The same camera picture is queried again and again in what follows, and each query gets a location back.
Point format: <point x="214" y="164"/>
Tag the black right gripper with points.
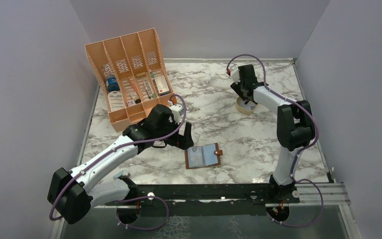
<point x="237" y="87"/>

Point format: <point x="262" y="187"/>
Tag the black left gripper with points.
<point x="182" y="142"/>

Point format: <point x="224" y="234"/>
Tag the brown leather card holder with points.
<point x="203" y="156"/>

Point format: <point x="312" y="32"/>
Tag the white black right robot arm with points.
<point x="295" y="127"/>

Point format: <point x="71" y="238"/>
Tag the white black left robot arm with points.
<point x="70" y="192"/>

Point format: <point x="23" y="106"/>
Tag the beige oval card tray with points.
<point x="245" y="108"/>

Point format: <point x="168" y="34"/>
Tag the white red card box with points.
<point x="161" y="85"/>

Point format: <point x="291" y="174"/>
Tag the white label packet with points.
<point x="115" y="100"/>

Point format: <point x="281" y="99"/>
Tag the orange plastic desk organizer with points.
<point x="134" y="60"/>

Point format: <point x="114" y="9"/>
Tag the blue round tape roll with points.
<point x="112" y="84"/>

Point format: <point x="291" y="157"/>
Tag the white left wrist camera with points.
<point x="177" y="111"/>

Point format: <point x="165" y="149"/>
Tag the black metal mounting rail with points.
<point x="204" y="199"/>

